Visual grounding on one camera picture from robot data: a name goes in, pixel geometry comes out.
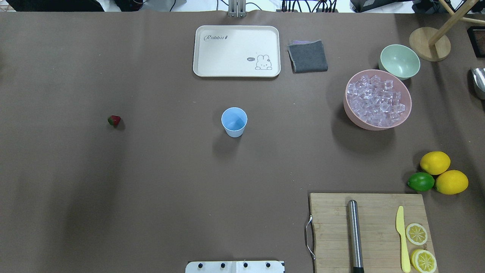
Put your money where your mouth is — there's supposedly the yellow lemon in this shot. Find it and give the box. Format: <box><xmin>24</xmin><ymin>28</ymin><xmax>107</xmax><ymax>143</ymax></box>
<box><xmin>435</xmin><ymin>170</ymin><xmax>469</xmax><ymax>195</ymax></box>
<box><xmin>419</xmin><ymin>151</ymin><xmax>451</xmax><ymax>175</ymax></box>

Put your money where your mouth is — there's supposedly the lemon half lower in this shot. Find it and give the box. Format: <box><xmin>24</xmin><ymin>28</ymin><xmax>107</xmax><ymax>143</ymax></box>
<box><xmin>411</xmin><ymin>250</ymin><xmax>438</xmax><ymax>273</ymax></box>

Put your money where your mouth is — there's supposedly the light blue cup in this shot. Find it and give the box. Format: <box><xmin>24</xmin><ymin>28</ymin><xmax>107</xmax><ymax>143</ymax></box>
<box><xmin>221</xmin><ymin>107</ymin><xmax>248</xmax><ymax>138</ymax></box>

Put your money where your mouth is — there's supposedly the steel cylindrical knife handle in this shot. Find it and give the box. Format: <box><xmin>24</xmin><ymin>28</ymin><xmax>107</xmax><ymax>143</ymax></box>
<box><xmin>347</xmin><ymin>200</ymin><xmax>365</xmax><ymax>273</ymax></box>

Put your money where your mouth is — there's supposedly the wooden cutting board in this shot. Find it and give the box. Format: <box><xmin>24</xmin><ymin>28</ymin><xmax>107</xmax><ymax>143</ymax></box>
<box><xmin>309</xmin><ymin>193</ymin><xmax>430</xmax><ymax>273</ymax></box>

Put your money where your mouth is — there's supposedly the pile of clear ice cubes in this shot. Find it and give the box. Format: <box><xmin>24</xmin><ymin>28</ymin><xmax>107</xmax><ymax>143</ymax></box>
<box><xmin>347</xmin><ymin>75</ymin><xmax>405</xmax><ymax>127</ymax></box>

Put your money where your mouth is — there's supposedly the red strawberry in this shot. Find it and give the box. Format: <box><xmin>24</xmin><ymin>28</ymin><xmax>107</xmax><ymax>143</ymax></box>
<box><xmin>107</xmin><ymin>115</ymin><xmax>121</xmax><ymax>127</ymax></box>

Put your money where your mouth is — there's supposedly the grey folded cloth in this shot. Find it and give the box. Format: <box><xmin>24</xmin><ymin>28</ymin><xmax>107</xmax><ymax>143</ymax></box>
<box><xmin>287</xmin><ymin>40</ymin><xmax>329</xmax><ymax>73</ymax></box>

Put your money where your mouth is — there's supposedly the yellow lemon upper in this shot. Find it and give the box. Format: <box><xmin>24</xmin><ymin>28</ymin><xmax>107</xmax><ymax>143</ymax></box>
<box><xmin>419</xmin><ymin>151</ymin><xmax>451</xmax><ymax>175</ymax></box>

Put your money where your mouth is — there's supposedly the yellow lemon lower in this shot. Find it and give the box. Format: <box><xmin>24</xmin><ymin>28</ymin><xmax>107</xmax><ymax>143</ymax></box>
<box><xmin>435</xmin><ymin>170</ymin><xmax>469</xmax><ymax>195</ymax></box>

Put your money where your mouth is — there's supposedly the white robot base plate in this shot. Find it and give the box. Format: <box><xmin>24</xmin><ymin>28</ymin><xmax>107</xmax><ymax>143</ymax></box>
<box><xmin>185</xmin><ymin>260</ymin><xmax>285</xmax><ymax>273</ymax></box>

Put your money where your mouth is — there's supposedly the pink bowl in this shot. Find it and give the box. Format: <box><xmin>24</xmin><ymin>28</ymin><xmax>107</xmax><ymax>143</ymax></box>
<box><xmin>343</xmin><ymin>69</ymin><xmax>412</xmax><ymax>131</ymax></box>

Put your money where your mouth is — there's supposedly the aluminium camera post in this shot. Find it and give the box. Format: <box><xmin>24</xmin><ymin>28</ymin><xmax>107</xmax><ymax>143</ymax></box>
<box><xmin>227</xmin><ymin>0</ymin><xmax>247</xmax><ymax>18</ymax></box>

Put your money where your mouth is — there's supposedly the green lime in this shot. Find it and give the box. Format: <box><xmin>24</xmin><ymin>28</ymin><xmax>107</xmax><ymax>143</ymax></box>
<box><xmin>407</xmin><ymin>172</ymin><xmax>435</xmax><ymax>191</ymax></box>

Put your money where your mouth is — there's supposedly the mint green bowl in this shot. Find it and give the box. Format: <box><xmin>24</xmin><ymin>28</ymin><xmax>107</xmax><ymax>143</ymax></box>
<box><xmin>378</xmin><ymin>44</ymin><xmax>421</xmax><ymax>80</ymax></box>

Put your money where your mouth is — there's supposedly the white rabbit tray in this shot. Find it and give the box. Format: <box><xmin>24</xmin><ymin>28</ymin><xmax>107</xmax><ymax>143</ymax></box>
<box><xmin>192</xmin><ymin>25</ymin><xmax>281</xmax><ymax>78</ymax></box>

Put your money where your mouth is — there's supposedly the lemon slice upper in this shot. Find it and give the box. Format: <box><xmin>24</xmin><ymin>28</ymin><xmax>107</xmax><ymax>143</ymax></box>
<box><xmin>405</xmin><ymin>223</ymin><xmax>429</xmax><ymax>246</ymax></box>

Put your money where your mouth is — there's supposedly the metal scoop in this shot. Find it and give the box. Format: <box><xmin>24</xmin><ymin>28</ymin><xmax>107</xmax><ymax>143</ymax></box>
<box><xmin>471</xmin><ymin>68</ymin><xmax>485</xmax><ymax>100</ymax></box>

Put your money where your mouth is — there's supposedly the yellow plastic knife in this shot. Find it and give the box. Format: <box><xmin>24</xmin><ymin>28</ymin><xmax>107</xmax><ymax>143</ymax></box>
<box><xmin>395</xmin><ymin>206</ymin><xmax>411</xmax><ymax>273</ymax></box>

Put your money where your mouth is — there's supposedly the wooden stand with round base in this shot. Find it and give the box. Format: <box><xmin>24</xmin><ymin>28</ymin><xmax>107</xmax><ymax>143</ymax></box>
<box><xmin>409</xmin><ymin>0</ymin><xmax>485</xmax><ymax>62</ymax></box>

